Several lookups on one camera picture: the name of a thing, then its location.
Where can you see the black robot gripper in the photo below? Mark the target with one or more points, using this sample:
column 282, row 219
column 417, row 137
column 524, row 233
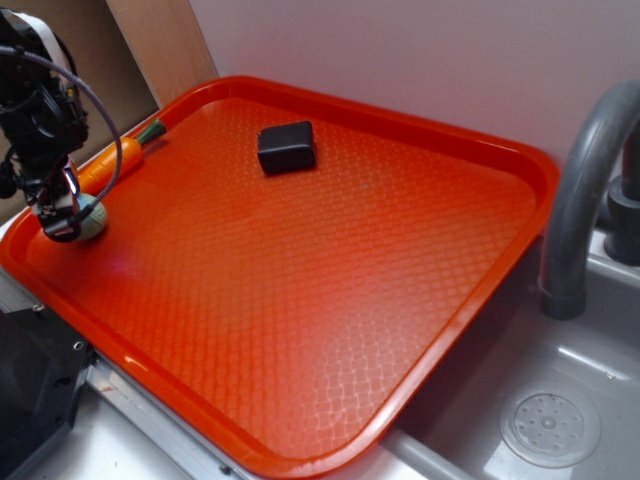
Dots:
column 43, row 119

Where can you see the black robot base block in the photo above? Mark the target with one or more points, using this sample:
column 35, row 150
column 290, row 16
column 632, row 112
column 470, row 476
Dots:
column 44, row 364

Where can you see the brown cardboard panel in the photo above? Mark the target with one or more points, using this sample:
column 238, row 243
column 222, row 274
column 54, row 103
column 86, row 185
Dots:
column 100, row 53

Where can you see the grey plastic toy sink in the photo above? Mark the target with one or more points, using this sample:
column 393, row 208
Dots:
column 523, row 396

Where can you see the black rectangular block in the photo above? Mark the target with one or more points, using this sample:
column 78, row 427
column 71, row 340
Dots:
column 286, row 148

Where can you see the light wooden board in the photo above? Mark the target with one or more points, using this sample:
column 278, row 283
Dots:
column 167, row 44

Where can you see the orange plastic serving tray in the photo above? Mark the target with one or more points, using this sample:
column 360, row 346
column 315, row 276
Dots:
column 290, row 318

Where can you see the orange toy carrot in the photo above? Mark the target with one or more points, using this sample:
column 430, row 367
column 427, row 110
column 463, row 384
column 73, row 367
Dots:
column 94, row 177

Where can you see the dark faucet handle knob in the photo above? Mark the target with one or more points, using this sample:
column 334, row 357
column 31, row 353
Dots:
column 622, row 242

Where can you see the light green textured ball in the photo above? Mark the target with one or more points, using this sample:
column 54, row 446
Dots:
column 90, row 226

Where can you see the grey curved sink faucet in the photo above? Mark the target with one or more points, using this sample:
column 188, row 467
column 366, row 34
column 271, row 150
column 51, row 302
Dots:
column 595, row 159

